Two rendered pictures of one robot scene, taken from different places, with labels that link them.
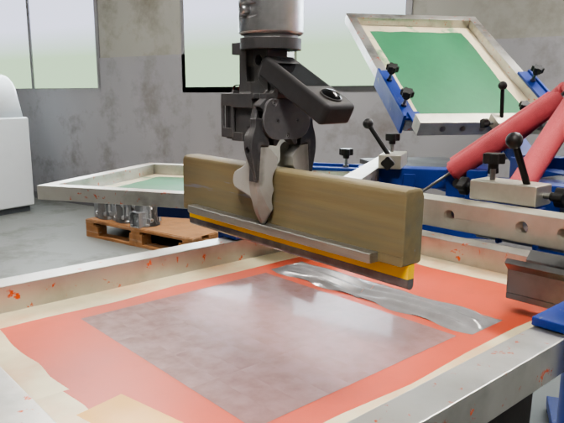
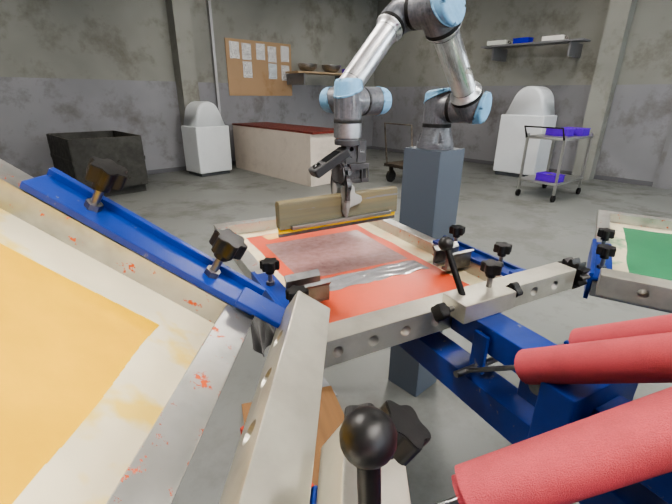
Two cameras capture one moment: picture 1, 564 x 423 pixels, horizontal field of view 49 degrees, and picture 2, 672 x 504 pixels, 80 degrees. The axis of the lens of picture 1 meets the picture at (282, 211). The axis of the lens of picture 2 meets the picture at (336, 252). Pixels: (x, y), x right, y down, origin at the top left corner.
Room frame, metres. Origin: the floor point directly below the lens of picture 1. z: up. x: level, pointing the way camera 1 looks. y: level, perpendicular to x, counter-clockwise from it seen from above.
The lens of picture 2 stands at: (0.97, -1.09, 1.41)
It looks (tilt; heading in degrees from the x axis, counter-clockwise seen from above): 21 degrees down; 104
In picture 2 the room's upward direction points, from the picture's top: 1 degrees clockwise
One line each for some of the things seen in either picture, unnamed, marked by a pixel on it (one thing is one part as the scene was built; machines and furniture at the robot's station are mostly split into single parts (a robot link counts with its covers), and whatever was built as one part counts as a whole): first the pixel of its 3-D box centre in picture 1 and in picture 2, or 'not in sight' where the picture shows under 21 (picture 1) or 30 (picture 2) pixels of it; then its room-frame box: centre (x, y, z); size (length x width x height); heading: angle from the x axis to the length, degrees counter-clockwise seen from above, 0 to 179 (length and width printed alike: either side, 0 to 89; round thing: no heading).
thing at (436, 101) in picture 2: not in sight; (440, 105); (0.97, 0.68, 1.37); 0.13 x 0.12 x 0.14; 150
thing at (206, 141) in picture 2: not in sight; (206, 138); (-3.15, 5.72, 0.64); 0.71 x 0.59 x 1.28; 56
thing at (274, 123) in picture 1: (266, 91); (349, 161); (0.74, 0.02, 1.23); 0.09 x 0.08 x 0.12; 42
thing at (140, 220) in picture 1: (173, 216); not in sight; (5.22, 0.95, 0.19); 1.34 x 0.91 x 0.37; 57
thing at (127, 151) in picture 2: not in sight; (98, 163); (-3.95, 3.97, 0.42); 1.20 x 1.01 x 0.83; 146
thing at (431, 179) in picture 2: not in sight; (422, 277); (0.96, 0.68, 0.60); 0.18 x 0.18 x 1.20; 56
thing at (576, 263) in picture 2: not in sight; (568, 273); (1.30, -0.12, 1.02); 0.07 x 0.06 x 0.07; 132
